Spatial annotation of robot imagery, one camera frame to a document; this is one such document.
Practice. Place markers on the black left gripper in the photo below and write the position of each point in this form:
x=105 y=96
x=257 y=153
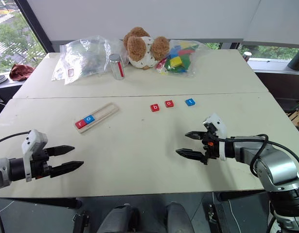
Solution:
x=40 y=167

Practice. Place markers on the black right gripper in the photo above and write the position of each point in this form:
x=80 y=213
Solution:
x=211 y=148

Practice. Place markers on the red letter tile r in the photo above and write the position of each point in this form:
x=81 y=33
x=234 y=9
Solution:
x=80 y=124

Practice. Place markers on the blue letter cube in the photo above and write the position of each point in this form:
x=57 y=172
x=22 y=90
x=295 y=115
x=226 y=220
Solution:
x=190 y=102

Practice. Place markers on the blue letter tile o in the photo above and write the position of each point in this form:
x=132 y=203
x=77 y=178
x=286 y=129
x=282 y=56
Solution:
x=89 y=119

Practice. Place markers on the red letter tile b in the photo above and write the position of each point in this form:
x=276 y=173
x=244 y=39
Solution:
x=155 y=107

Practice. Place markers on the wooden letter tray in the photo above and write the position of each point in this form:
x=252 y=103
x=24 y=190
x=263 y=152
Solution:
x=103 y=113

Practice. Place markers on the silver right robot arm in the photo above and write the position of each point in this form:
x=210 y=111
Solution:
x=275 y=167

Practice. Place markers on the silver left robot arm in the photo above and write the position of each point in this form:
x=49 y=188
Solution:
x=3 y=171

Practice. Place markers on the plastic bag of colourful blocks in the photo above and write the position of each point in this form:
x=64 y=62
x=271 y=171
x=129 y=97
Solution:
x=181 y=58

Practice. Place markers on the black table clamp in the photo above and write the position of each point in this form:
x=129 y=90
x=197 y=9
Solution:
x=213 y=217
x=80 y=222

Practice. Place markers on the dark rounded shape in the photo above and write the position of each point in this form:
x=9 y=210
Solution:
x=117 y=219

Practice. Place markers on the clear plastic bag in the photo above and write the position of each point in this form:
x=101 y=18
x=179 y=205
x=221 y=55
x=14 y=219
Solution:
x=83 y=58

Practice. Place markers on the small drink can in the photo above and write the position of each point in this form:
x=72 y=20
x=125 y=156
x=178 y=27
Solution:
x=247 y=56

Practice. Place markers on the silver can with red label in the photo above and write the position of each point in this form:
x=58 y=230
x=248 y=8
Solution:
x=116 y=68

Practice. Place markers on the stack of wooden parts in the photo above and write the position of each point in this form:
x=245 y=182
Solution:
x=297 y=119

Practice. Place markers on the brown and white plush toy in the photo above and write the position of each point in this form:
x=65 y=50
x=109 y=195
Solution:
x=139 y=48

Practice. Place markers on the dark green cup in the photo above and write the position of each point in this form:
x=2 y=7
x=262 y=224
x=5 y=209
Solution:
x=297 y=59

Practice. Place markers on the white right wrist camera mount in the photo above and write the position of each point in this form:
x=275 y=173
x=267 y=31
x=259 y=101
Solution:
x=218 y=123

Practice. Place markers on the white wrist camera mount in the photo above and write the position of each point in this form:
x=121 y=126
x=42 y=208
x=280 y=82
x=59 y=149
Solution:
x=32 y=142
x=218 y=123

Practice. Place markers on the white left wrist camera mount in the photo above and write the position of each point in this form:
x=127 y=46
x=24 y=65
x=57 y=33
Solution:
x=32 y=142

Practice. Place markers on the black window frame post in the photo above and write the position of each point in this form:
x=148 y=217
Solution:
x=35 y=26

